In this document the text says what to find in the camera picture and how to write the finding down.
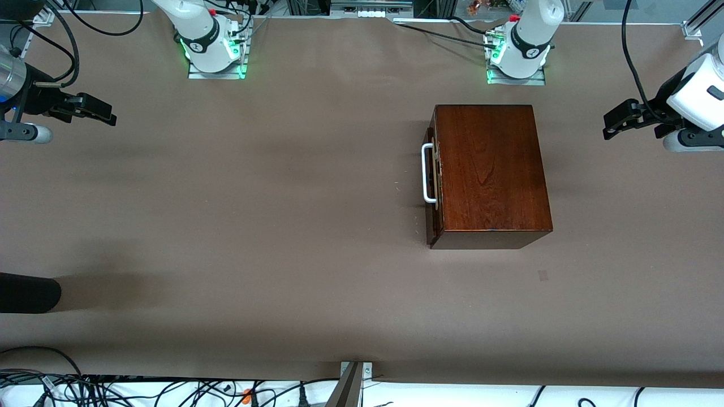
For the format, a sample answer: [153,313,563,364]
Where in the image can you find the black rounded object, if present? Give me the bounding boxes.
[0,273,62,313]

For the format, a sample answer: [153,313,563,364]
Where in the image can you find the dark brown wooden cabinet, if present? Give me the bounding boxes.
[430,104,554,250]

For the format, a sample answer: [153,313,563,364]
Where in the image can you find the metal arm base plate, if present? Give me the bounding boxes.
[188,23,249,80]
[486,31,546,85]

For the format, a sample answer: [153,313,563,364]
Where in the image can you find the light wood drawer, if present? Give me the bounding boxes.
[424,125,447,247]

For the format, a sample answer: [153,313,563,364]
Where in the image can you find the metal stand bracket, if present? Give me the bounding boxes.
[327,361,374,407]

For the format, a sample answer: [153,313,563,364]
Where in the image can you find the grey metal rail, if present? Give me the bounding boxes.
[330,0,415,13]

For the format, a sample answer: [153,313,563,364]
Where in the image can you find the tangled black cable bundle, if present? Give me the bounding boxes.
[0,370,340,407]

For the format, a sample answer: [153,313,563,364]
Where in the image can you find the aluminium frame profile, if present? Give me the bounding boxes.
[31,0,63,29]
[682,0,724,40]

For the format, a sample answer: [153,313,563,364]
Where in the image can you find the white metal drawer handle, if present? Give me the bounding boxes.
[422,142,438,204]

